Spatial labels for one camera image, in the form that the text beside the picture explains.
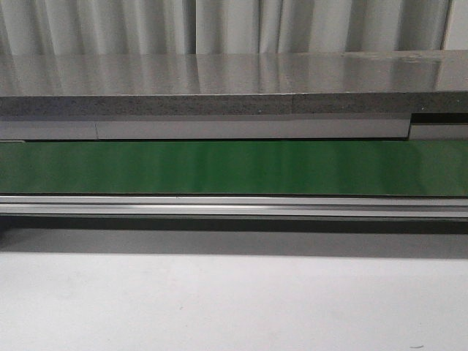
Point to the grey rear conveyor rail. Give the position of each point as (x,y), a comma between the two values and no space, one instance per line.
(380,126)

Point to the green conveyor belt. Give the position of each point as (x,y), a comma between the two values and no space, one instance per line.
(272,167)

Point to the white pleated curtain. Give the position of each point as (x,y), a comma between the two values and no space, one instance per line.
(203,27)

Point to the aluminium conveyor front rail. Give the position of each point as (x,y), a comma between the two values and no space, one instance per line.
(393,207)

